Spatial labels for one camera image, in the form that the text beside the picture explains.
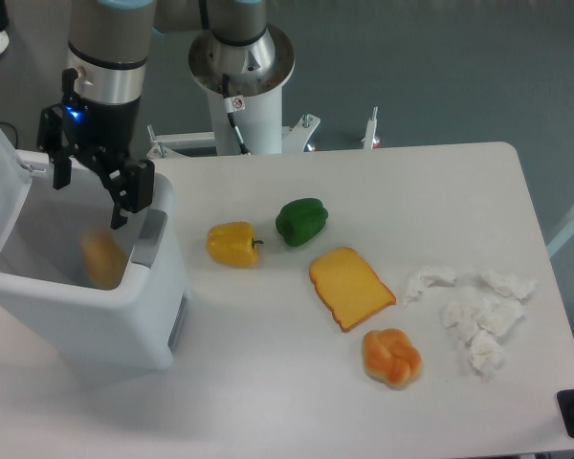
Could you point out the white trash can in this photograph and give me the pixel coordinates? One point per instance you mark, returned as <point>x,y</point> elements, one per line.
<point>114,295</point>

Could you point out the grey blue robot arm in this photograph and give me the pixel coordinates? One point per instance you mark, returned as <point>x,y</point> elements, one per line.
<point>238,58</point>

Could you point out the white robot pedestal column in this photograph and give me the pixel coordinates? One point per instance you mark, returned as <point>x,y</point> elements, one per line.
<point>259,121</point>

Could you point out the crumpled white tissue bottom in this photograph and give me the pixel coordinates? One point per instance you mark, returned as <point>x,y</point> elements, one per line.
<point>486,355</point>

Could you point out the crumpled white tissue left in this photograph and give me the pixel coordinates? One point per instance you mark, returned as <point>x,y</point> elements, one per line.
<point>458,316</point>

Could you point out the knotted golden bread roll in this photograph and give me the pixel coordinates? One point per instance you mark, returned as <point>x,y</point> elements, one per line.
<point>390,357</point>

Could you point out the square orange toast slice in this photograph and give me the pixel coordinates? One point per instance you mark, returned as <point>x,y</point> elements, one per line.
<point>349,287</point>

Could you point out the crumpled white tissue top right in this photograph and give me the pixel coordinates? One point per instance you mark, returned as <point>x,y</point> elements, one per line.
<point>509,284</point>

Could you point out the crumpled white tissue middle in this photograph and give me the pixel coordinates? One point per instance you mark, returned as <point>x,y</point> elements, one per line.
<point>499,315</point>

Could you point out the white pedestal base frame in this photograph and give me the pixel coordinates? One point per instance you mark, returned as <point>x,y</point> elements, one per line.
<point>294,139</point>

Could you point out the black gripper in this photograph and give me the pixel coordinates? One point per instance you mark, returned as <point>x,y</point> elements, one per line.
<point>98,136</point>

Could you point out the green bell pepper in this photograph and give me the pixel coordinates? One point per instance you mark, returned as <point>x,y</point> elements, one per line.
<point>301,220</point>

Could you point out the yellow bell pepper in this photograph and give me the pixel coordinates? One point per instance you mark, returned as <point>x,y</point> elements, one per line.
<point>233,244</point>

